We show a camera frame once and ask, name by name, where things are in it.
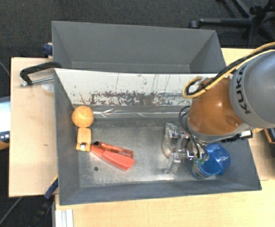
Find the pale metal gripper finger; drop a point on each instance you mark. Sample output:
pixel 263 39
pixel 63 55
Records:
pixel 174 162
pixel 173 131

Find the blue plastic cup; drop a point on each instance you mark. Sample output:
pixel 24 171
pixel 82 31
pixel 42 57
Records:
pixel 216 157

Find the grey metal bin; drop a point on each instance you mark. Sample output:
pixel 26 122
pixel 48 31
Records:
pixel 132 46

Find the orange fruit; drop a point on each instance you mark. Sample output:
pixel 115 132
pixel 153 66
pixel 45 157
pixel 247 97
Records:
pixel 82 116

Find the tan wooden toy block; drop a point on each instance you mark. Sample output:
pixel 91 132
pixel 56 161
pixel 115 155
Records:
pixel 84 137

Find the black cylinder on white bracket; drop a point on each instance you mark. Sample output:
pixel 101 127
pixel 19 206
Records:
pixel 242 134

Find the pale wood board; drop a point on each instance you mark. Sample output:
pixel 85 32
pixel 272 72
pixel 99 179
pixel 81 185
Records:
pixel 31 126

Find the red stapler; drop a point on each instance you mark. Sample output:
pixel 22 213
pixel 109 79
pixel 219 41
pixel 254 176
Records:
pixel 114 157

